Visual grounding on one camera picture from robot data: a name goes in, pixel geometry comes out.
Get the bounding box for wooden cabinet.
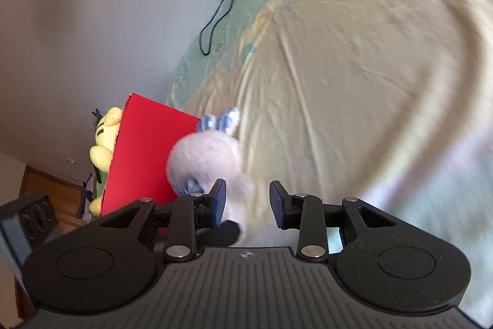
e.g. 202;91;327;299
15;164;97;318

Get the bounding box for black charger cable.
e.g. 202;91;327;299
198;0;258;57

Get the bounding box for pink bunny plush blue bow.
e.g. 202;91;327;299
166;108;255;246

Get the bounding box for green cartoon bed sheet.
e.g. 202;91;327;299
167;0;492;326

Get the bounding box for red cardboard box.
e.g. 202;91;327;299
101;93;199;216

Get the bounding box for yellow tiger plush toy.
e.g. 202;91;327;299
88;105;124;217

